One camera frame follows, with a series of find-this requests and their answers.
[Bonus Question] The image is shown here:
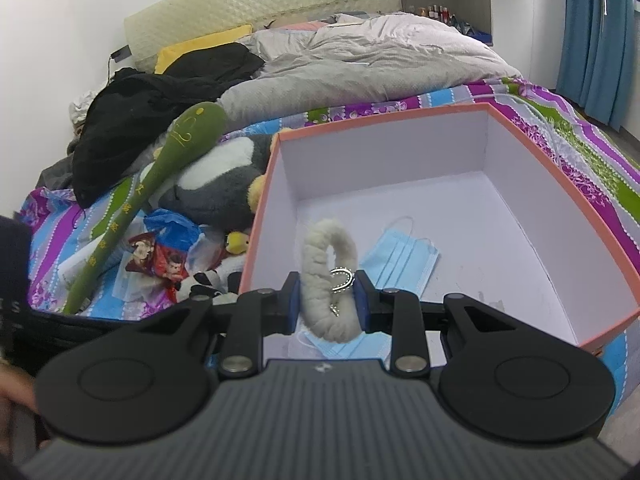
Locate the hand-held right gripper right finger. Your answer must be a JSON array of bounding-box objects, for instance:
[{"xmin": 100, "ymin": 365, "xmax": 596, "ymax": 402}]
[{"xmin": 352, "ymin": 270, "xmax": 521, "ymax": 377}]

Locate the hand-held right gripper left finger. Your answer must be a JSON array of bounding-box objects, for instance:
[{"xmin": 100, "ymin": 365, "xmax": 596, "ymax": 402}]
[{"xmin": 132, "ymin": 271, "xmax": 302, "ymax": 378}]

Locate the blue face mask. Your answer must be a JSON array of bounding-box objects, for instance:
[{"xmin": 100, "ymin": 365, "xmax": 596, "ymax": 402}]
[
  {"xmin": 359, "ymin": 216, "xmax": 442, "ymax": 297},
  {"xmin": 296, "ymin": 329, "xmax": 393, "ymax": 359}
]

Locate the white fluffy ring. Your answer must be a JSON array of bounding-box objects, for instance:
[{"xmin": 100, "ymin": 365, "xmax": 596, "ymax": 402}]
[{"xmin": 300, "ymin": 217, "xmax": 363, "ymax": 343}]

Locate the pink cardboard box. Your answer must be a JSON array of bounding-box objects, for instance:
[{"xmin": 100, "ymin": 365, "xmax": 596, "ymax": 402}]
[{"xmin": 239, "ymin": 101, "xmax": 640, "ymax": 361}]

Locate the blue plastic bag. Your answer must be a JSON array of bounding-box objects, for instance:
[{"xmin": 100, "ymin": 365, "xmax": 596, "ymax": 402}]
[{"xmin": 143, "ymin": 208, "xmax": 203, "ymax": 256}]

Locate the person's left hand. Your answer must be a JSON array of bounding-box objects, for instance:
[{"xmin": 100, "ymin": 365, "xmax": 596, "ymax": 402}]
[{"xmin": 0, "ymin": 364, "xmax": 40, "ymax": 413}]

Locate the small yellow plush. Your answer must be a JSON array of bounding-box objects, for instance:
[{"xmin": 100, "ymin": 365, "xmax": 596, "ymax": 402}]
[{"xmin": 225, "ymin": 230, "xmax": 251, "ymax": 257}]

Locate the small panda plush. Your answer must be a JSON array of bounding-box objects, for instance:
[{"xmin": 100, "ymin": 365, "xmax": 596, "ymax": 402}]
[{"xmin": 176, "ymin": 270, "xmax": 243, "ymax": 307}]

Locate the grey blanket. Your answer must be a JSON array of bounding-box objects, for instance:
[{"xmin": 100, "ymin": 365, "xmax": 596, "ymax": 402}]
[{"xmin": 36, "ymin": 152, "xmax": 83, "ymax": 192}]

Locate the red snack packet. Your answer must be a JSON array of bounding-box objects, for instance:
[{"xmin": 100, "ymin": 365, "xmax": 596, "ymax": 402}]
[{"xmin": 125, "ymin": 234, "xmax": 191, "ymax": 283}]

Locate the grey penguin plush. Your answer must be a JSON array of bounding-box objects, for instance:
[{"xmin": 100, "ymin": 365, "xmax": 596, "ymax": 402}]
[{"xmin": 159, "ymin": 132, "xmax": 275, "ymax": 233}]

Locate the green plush stick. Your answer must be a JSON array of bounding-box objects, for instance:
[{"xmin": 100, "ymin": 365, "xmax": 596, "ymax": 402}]
[{"xmin": 62, "ymin": 101, "xmax": 231, "ymax": 317}]

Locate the white cloth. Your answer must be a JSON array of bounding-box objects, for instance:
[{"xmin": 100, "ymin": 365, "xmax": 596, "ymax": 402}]
[{"xmin": 69, "ymin": 87, "xmax": 103, "ymax": 126}]

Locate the black jacket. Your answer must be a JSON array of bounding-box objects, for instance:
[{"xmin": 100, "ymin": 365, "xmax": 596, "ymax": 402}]
[{"xmin": 71, "ymin": 42, "xmax": 266, "ymax": 209}]

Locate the grey duvet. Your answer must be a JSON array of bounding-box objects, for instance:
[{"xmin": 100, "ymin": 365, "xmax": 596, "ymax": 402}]
[{"xmin": 220, "ymin": 12, "xmax": 523, "ymax": 128}]

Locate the yellow pillow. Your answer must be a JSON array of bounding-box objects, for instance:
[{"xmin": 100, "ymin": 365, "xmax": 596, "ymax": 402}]
[{"xmin": 154, "ymin": 24, "xmax": 253, "ymax": 75}]

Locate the pink pillow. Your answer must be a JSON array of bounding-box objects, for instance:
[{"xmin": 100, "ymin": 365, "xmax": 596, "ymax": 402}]
[{"xmin": 277, "ymin": 19, "xmax": 331, "ymax": 32}]

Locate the colourful striped bedsheet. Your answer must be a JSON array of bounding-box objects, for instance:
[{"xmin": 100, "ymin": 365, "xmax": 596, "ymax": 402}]
[{"xmin": 17, "ymin": 76, "xmax": 640, "ymax": 426}]

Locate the row of cosmetic bottles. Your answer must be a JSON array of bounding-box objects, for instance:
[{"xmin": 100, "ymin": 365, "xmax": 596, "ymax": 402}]
[{"xmin": 415, "ymin": 4, "xmax": 455, "ymax": 24}]

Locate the blue curtain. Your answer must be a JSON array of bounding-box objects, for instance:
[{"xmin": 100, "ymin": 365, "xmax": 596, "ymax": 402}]
[{"xmin": 556, "ymin": 0, "xmax": 636, "ymax": 131}]

